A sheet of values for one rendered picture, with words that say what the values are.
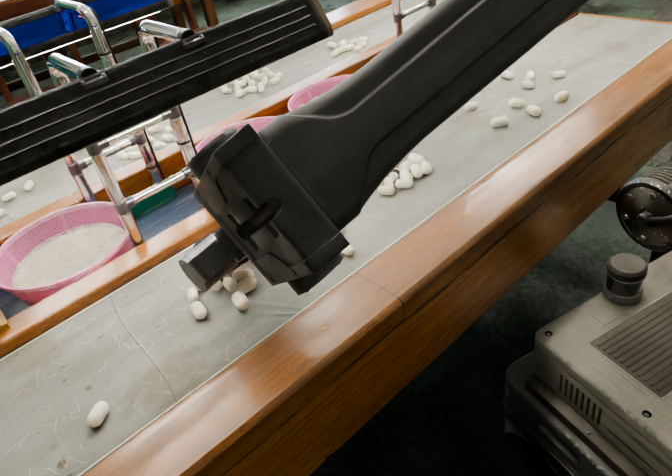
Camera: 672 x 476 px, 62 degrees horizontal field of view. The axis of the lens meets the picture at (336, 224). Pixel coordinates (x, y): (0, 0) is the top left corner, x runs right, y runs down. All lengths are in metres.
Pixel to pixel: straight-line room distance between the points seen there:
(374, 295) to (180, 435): 0.32
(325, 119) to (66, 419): 0.68
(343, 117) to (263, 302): 0.64
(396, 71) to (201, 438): 0.55
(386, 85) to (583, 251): 1.85
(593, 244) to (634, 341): 0.99
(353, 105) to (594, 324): 0.96
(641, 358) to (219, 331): 0.73
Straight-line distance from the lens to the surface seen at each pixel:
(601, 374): 1.11
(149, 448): 0.75
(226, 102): 1.64
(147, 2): 1.41
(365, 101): 0.27
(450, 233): 0.91
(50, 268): 1.19
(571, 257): 2.07
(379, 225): 0.99
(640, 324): 1.20
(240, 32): 0.89
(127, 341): 0.93
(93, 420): 0.83
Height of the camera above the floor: 1.32
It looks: 35 degrees down
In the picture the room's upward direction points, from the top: 12 degrees counter-clockwise
